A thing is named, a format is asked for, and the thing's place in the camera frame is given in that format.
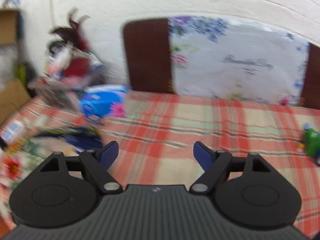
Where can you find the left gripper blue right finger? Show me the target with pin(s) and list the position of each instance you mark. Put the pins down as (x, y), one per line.
(215, 165)

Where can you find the brown cardboard box left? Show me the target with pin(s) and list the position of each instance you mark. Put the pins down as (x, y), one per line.
(13, 92)

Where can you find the pile of clothes and items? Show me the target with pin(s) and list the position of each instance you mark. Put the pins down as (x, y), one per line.
(71, 65)

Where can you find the blue floral plastic bag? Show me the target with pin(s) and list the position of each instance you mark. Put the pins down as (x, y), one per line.
(100, 101)

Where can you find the green small packet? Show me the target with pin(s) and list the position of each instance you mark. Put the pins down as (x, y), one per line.
(310, 143)

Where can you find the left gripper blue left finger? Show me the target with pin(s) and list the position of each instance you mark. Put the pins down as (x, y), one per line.
(96, 164)

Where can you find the dark brown wooden headboard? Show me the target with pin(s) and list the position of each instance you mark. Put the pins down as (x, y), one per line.
(147, 51)

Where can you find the floral white pillow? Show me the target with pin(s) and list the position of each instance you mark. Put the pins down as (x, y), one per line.
(236, 60)

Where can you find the red plaid bed sheet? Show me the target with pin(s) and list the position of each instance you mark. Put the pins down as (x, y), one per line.
(156, 140)

